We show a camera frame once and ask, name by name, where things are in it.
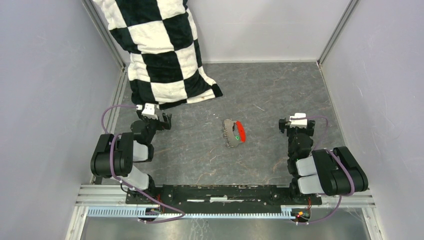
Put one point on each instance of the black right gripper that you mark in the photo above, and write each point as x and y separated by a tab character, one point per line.
283	124

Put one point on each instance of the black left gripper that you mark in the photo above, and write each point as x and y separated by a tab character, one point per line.
166	124

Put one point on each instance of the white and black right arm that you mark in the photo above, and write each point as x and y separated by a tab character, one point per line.
332	172

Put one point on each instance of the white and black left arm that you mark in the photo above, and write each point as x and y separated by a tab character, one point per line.
115	160

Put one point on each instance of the black white checkered cloth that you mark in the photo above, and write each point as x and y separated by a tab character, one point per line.
161	37

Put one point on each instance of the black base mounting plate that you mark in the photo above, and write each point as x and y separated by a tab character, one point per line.
222	199

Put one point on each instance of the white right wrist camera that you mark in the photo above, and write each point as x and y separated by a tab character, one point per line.
298	120

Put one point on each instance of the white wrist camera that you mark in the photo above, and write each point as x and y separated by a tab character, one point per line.
298	120
148	111

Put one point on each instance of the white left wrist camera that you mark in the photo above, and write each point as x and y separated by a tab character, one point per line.
148	111

